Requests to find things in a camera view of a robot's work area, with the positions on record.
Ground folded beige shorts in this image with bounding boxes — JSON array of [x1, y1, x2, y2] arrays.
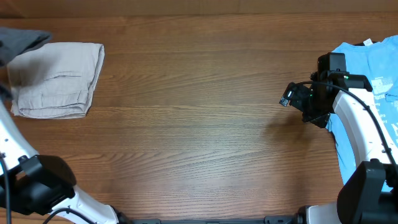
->
[[7, 42, 105, 119]]

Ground light blue printed t-shirt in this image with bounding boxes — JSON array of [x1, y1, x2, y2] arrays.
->
[[326, 35, 397, 183]]

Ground grey shorts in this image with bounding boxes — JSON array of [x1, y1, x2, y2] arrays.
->
[[1, 27, 52, 67]]

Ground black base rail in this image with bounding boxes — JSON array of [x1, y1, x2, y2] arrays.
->
[[131, 214, 307, 224]]

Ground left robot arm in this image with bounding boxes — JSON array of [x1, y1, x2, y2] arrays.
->
[[1, 105, 131, 224]]

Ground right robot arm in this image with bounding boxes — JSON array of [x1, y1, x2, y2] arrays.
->
[[280, 52, 397, 223]]

